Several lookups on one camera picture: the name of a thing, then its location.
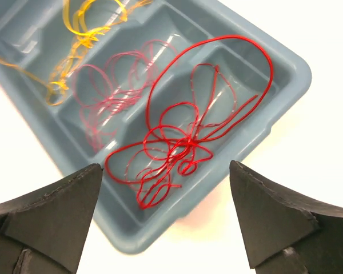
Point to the teal plastic compartment tray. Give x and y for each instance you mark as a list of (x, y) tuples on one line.
[(33, 36)]

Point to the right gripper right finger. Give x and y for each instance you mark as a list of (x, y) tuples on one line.
[(283, 230)]

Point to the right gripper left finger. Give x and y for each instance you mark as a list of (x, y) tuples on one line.
[(45, 230)]

